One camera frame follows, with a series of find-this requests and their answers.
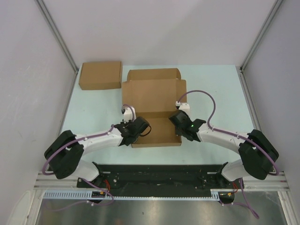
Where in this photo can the right aluminium frame post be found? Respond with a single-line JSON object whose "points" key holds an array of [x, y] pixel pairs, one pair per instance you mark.
{"points": [[262, 32]]}

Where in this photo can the left aluminium frame post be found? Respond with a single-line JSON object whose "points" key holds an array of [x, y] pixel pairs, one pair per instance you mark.
{"points": [[56, 33]]}

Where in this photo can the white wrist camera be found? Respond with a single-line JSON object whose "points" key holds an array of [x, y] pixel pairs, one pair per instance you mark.
{"points": [[128, 113], [185, 107]]}

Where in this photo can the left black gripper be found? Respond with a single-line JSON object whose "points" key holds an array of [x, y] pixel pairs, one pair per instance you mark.
{"points": [[125, 124]]}

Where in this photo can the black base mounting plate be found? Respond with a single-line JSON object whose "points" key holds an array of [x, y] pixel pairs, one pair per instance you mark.
{"points": [[160, 168]]}

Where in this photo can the white slotted cable duct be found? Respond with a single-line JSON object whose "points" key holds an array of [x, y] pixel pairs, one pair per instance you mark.
{"points": [[86, 194]]}

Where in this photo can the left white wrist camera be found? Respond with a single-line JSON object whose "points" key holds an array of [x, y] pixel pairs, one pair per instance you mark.
{"points": [[128, 113]]}

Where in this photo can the closed brown cardboard box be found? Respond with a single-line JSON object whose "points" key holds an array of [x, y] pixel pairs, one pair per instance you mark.
{"points": [[102, 75]]}

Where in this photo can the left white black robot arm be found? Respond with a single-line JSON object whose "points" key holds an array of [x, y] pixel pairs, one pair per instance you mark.
{"points": [[64, 156]]}

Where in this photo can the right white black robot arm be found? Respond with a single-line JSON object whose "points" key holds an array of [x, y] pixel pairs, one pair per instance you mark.
{"points": [[257, 155]]}

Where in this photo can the aluminium frame post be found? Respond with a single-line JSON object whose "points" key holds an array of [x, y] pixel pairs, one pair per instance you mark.
{"points": [[262, 32], [56, 33]]}

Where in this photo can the front aluminium extrusion rail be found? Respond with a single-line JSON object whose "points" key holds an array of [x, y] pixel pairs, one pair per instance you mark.
{"points": [[264, 180]]}

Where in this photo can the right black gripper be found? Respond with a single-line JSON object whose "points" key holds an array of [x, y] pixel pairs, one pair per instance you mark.
{"points": [[177, 132]]}

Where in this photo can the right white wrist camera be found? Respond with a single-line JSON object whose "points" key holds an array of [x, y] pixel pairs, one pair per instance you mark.
{"points": [[185, 107]]}

